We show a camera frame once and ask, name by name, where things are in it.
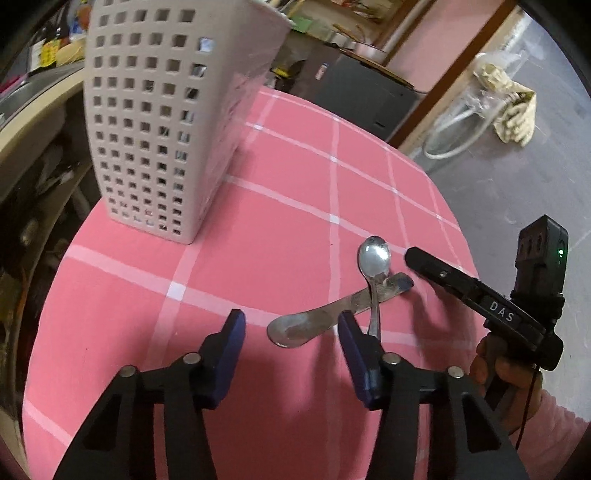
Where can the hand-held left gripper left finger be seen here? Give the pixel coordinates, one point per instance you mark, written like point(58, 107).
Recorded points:
point(226, 355)

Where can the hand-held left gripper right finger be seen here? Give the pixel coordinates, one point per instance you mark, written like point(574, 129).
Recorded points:
point(358, 364)

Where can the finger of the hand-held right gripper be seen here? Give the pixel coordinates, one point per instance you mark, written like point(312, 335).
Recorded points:
point(438, 272)

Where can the silver spoon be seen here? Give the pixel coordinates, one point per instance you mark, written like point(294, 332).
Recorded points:
point(374, 256)

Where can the silver butter knife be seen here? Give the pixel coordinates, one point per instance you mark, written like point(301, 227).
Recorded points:
point(300, 327)

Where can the perforated plastic utensil basket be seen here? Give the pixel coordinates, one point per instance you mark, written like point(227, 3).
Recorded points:
point(138, 138)

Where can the person's right forearm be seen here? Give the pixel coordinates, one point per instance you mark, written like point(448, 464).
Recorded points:
point(561, 429)

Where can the person's right hand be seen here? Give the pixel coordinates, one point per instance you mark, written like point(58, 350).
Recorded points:
point(517, 383)

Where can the pink checked tablecloth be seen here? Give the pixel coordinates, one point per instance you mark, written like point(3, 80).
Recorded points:
point(277, 230)

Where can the yellowish rag on floor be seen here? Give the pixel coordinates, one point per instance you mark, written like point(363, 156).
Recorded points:
point(517, 120)

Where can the clear plastic bag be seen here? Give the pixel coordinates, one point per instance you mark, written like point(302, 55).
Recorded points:
point(480, 99)

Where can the dark grey cabinet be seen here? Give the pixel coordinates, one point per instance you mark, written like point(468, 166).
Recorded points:
point(369, 92)

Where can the cream rubber glove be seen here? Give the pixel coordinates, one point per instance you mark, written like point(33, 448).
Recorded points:
point(490, 74)

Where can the wooden shelf unit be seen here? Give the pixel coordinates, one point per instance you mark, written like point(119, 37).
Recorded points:
point(351, 16)

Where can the group of sauce bottles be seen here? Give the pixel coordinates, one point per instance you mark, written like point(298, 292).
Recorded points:
point(48, 50)

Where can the wooden door frame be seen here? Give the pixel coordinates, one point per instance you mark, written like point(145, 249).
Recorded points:
point(452, 78)

